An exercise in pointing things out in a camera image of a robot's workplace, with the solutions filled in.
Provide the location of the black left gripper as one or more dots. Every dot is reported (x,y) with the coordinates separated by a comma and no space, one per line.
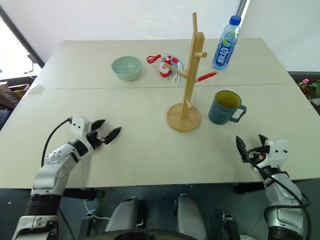
(93,141)

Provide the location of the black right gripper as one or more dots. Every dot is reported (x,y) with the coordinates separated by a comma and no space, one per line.
(255,158)

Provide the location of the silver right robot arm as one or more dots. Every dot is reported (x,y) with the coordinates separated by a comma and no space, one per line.
(277,190)

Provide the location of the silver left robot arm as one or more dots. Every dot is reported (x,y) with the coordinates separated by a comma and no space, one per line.
(50,172)

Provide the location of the wooden mug tree stand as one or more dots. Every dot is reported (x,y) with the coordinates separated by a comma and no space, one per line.
(187,95)

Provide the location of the teal mug with yellow inside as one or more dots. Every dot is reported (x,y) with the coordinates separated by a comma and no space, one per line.
(220,113)

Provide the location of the light green bowl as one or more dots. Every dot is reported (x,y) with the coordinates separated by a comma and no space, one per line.
(127,72)

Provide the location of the small red capped bottle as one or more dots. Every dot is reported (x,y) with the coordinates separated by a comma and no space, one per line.
(305,85)

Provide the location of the red pen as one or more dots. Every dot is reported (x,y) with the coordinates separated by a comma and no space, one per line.
(207,75)

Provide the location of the red white santa pouch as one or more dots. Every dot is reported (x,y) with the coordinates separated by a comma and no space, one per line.
(165,71)

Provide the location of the silver left robot leg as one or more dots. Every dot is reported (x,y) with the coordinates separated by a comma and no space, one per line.
(125,215)

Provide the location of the silver robot leg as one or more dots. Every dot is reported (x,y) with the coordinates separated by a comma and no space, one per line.
(125,215)
(190,217)

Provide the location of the blue plastic drink bottle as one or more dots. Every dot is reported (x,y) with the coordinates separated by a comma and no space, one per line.
(225,55)

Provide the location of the silver right robot leg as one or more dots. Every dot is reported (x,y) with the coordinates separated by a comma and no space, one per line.
(190,217)

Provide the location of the brown wooden crate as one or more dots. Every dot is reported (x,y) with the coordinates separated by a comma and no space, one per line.
(13,93)

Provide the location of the dark rounded robot waist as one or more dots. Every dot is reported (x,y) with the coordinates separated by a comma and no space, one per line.
(140,235)

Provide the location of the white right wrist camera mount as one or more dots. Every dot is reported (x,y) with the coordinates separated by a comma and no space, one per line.
(277,152)

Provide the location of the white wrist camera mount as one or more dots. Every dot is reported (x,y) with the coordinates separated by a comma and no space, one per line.
(78,125)
(277,152)

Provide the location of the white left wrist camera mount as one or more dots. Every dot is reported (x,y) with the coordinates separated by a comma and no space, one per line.
(78,125)

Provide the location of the black table bracket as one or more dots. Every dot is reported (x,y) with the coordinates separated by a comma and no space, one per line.
(80,193)

